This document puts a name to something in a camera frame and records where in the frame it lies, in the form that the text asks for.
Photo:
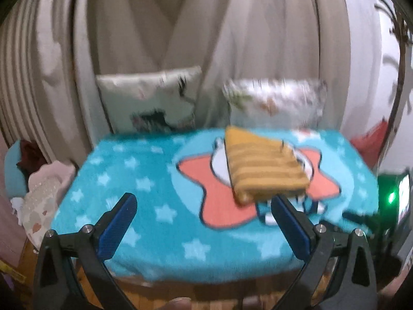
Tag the blue star print blanket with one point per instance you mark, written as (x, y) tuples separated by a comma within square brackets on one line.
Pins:
[(155, 206)]

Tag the beige curtain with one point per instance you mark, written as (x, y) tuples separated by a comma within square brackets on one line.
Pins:
[(193, 29)]

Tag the branch wall decoration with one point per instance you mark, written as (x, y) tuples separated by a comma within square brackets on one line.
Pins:
[(398, 38)]

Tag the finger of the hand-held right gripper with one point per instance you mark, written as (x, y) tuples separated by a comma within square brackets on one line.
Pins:
[(363, 218)]

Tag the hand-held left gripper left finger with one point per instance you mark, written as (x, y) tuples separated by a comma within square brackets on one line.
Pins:
[(116, 231)]

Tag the yellow box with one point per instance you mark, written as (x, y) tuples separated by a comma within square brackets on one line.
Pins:
[(11, 271)]

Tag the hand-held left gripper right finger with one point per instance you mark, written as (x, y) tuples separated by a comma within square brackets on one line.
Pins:
[(293, 231)]

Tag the dark red cloth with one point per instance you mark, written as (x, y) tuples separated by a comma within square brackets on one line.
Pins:
[(29, 156)]

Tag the white floral leaf pillow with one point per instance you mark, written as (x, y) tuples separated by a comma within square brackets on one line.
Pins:
[(277, 103)]

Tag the pink patterned cushion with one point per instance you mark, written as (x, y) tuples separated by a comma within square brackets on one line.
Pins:
[(38, 197)]

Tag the cream pillow with dark print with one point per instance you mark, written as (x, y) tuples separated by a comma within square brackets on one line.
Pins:
[(151, 103)]

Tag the teal cushion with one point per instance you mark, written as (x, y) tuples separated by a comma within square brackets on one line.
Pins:
[(14, 171)]

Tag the wooden table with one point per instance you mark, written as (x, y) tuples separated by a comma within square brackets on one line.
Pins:
[(180, 292)]

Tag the orange striped sweater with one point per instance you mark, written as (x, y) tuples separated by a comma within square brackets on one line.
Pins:
[(264, 164)]

